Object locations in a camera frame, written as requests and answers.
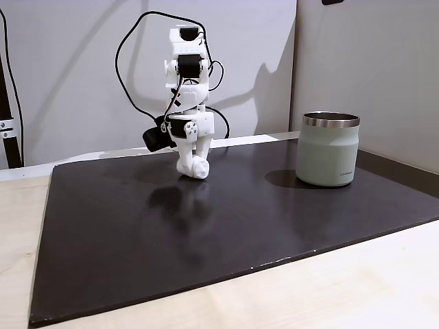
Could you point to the black stand with white bracket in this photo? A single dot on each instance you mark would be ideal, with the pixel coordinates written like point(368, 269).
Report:
point(7, 103)

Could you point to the black wall fixture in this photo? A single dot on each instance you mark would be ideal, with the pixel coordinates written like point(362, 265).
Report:
point(332, 1)

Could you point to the dark table mat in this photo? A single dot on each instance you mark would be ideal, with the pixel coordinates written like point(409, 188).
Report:
point(205, 240)

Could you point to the pale green steel-rimmed cup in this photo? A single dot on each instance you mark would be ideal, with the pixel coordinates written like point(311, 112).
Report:
point(326, 154)

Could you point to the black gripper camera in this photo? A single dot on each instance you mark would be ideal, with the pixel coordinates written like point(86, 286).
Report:
point(154, 138)

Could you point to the white gauze roll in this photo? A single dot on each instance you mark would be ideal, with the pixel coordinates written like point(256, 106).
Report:
point(200, 169)

